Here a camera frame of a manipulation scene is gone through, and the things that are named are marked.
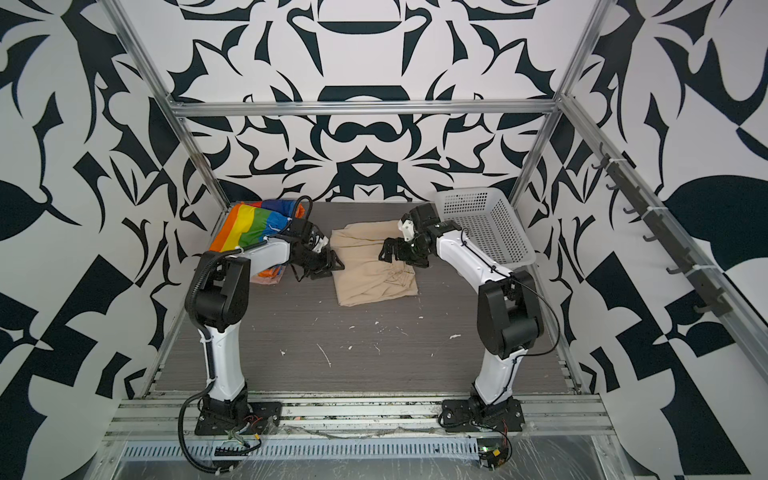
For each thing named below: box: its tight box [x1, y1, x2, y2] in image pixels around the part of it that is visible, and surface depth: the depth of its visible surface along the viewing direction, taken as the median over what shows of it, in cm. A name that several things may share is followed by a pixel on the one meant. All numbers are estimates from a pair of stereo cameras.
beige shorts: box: [330, 220, 419, 307], surface depth 98 cm
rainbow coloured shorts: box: [210, 199, 306, 252], surface depth 105 cm
